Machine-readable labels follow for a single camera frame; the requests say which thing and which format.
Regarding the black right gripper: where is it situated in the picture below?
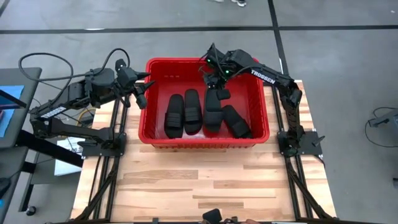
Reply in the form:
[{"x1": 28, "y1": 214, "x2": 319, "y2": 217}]
[{"x1": 203, "y1": 44, "x2": 233, "y2": 91}]

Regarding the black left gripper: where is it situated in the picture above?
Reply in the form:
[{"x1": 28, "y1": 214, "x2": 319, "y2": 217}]
[{"x1": 114, "y1": 58, "x2": 156, "y2": 100}]

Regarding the black slide sandal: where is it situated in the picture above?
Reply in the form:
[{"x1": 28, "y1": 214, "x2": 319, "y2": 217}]
[
  {"x1": 203, "y1": 88, "x2": 226, "y2": 134},
  {"x1": 164, "y1": 93, "x2": 186, "y2": 139},
  {"x1": 183, "y1": 88, "x2": 204, "y2": 136},
  {"x1": 221, "y1": 105, "x2": 254, "y2": 140}
]

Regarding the red plastic bin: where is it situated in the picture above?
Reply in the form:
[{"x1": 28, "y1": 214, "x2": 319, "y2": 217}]
[{"x1": 138, "y1": 57, "x2": 271, "y2": 149}]

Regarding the grey desk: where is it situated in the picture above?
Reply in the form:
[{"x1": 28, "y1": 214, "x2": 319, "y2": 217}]
[
  {"x1": 0, "y1": 146, "x2": 29, "y2": 224},
  {"x1": 0, "y1": 67, "x2": 43, "y2": 150}
]

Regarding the white box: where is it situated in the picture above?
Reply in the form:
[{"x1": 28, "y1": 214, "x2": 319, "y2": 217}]
[{"x1": 53, "y1": 135, "x2": 87, "y2": 177}]

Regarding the black rounded object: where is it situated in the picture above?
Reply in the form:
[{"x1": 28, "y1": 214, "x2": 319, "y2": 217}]
[{"x1": 201, "y1": 208, "x2": 223, "y2": 224}]

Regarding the blue display screen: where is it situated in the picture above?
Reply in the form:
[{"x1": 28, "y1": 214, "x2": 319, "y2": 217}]
[{"x1": 0, "y1": 85, "x2": 25, "y2": 139}]

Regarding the dark floor stand base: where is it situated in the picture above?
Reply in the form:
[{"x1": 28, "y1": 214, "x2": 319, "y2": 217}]
[{"x1": 368, "y1": 107, "x2": 398, "y2": 129}]

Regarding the black aluminium rig frame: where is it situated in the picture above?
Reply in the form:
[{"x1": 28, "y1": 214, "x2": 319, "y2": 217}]
[{"x1": 73, "y1": 81, "x2": 335, "y2": 224}]

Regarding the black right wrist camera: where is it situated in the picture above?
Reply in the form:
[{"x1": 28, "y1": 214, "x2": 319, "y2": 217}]
[{"x1": 216, "y1": 88, "x2": 232, "y2": 101}]

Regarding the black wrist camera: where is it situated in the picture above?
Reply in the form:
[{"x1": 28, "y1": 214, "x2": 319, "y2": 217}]
[
  {"x1": 216, "y1": 88, "x2": 232, "y2": 101},
  {"x1": 135, "y1": 92, "x2": 149, "y2": 111}
]

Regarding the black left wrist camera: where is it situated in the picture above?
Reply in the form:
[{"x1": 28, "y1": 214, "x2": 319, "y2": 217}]
[{"x1": 135, "y1": 92, "x2": 149, "y2": 111}]

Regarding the black desk frame beam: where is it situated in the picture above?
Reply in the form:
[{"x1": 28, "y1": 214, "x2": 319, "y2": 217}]
[{"x1": 15, "y1": 129, "x2": 85, "y2": 169}]

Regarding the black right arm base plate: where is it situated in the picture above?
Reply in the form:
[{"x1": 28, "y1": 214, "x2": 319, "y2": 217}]
[{"x1": 277, "y1": 130, "x2": 325, "y2": 157}]

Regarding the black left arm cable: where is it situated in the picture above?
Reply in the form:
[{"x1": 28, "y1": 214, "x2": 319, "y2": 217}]
[{"x1": 17, "y1": 47, "x2": 131, "y2": 83}]

